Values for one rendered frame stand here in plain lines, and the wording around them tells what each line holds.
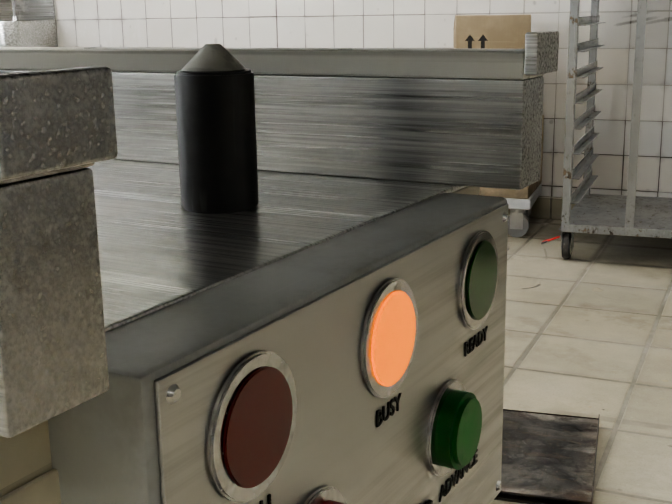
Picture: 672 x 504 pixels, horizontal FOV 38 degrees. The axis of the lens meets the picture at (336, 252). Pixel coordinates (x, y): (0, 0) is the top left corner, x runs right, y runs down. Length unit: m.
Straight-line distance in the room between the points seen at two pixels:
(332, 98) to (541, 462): 1.66
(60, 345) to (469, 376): 0.23
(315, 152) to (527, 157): 0.11
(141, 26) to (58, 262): 5.04
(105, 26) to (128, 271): 5.06
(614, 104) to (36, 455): 4.16
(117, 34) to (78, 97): 5.13
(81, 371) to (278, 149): 0.30
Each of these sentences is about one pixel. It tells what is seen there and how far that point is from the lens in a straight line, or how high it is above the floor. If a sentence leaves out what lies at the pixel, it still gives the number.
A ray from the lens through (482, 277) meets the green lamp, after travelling 0.39.
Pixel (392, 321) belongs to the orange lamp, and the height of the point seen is 0.82.
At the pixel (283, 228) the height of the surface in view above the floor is 0.84.
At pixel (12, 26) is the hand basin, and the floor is 0.87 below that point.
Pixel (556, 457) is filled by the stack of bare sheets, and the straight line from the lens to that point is 2.11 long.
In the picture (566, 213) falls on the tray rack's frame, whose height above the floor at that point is 0.19.
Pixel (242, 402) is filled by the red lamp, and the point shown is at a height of 0.82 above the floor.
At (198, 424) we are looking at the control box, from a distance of 0.24.
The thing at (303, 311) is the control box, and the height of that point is 0.84.
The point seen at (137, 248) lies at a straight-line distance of 0.34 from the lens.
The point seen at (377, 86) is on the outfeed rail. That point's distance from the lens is 0.46.
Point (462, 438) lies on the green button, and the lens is 0.38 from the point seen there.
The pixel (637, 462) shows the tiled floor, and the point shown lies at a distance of 2.16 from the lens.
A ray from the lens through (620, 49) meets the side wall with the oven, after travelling 4.34.
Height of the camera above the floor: 0.92
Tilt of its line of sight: 14 degrees down
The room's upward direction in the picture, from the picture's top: 1 degrees counter-clockwise
